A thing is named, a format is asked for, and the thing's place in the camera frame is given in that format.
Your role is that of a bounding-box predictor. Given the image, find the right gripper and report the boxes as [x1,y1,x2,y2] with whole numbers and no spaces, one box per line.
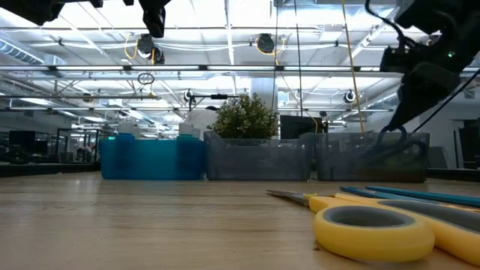
[387,55,462,131]

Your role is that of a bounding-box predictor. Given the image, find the blue paint bottle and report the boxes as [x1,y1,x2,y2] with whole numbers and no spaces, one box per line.
[116,120,136,180]

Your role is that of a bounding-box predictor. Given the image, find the turquoise paint bottle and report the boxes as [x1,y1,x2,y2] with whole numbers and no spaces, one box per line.
[176,122,196,180]

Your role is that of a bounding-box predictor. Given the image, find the yellow scissors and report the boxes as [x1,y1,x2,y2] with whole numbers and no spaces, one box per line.
[265,188,480,268]

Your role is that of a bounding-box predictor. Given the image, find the grey translucent bin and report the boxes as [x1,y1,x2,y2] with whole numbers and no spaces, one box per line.
[313,131,431,184]
[203,130,316,182]

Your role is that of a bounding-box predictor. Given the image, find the black monitor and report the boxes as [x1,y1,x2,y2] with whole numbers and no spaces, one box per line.
[9,130,37,153]
[280,115,324,140]

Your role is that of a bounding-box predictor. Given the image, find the person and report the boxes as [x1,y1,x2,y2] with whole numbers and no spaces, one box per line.
[185,106,219,140]

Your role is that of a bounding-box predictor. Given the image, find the artificial potted plant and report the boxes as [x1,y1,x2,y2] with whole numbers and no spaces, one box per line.
[211,92,281,147]

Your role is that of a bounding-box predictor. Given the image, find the blue plastic bin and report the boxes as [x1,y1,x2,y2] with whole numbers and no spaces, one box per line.
[99,133,206,181]

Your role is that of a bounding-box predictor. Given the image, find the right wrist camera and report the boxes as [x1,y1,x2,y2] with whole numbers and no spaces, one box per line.
[379,45,416,73]

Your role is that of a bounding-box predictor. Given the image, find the black hanging cable loop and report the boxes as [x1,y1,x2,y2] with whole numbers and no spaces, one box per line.
[136,72,155,86]

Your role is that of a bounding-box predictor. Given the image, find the horizontal ceiling rail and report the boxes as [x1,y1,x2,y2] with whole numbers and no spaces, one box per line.
[0,64,383,73]

